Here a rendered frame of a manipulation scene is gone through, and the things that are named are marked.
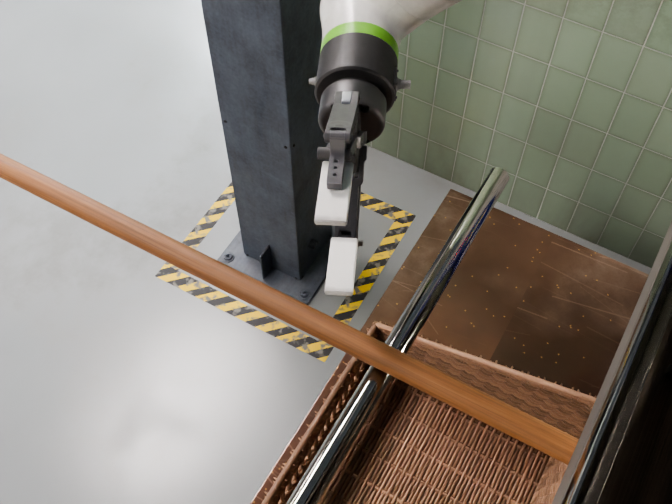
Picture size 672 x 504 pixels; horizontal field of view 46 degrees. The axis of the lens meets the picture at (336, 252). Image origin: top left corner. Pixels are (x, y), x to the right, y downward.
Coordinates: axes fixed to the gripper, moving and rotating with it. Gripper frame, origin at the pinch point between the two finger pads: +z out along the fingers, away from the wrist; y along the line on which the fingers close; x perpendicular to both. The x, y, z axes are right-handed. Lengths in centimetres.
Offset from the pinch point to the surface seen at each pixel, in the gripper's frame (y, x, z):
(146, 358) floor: 135, 66, -43
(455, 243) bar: 20.1, -13.0, -14.5
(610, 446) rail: -7.1, -23.5, 20.2
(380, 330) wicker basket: 65, -2, -23
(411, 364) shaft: 15.6, -8.2, 4.8
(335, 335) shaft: 15.6, 0.8, 1.8
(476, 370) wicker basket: 63, -20, -16
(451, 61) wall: 94, -15, -121
